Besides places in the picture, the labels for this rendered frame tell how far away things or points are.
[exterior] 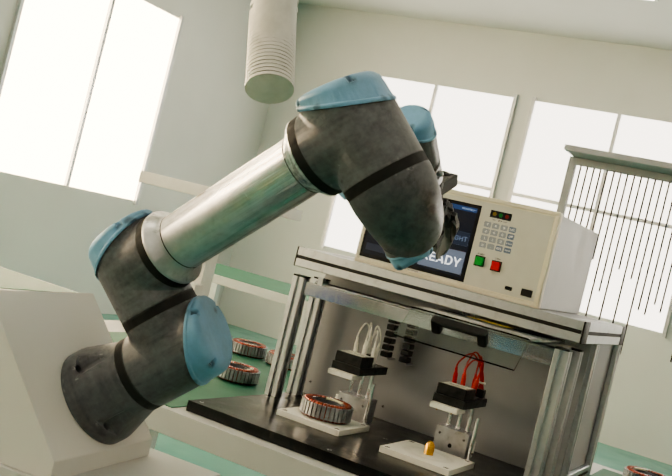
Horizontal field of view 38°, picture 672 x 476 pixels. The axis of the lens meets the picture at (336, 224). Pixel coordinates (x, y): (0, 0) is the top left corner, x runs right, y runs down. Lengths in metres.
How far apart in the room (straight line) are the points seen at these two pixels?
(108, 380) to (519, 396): 1.04
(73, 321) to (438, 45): 7.86
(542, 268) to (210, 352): 0.88
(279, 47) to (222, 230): 1.92
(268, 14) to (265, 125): 6.62
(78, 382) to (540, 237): 1.03
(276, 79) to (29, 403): 1.93
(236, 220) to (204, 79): 7.67
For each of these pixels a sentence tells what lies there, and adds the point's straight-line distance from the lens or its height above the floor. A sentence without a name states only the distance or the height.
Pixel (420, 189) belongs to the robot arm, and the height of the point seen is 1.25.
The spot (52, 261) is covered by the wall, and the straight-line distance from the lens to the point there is 7.92.
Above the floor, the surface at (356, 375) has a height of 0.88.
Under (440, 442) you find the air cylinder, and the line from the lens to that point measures 2.12.
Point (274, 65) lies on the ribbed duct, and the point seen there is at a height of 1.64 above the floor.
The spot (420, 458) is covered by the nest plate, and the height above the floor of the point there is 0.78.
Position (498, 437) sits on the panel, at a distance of 2.21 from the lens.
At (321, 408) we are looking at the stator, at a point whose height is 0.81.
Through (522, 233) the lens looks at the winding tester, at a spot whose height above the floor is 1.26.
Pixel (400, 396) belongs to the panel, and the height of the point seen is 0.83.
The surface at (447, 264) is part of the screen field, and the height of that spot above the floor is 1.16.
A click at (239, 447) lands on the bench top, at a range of 1.89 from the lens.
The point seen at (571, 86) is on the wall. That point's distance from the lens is 8.76.
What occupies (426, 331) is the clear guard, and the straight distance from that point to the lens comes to 1.85.
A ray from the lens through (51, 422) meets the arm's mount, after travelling 1.43.
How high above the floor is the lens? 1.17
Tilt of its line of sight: level
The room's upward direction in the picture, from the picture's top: 14 degrees clockwise
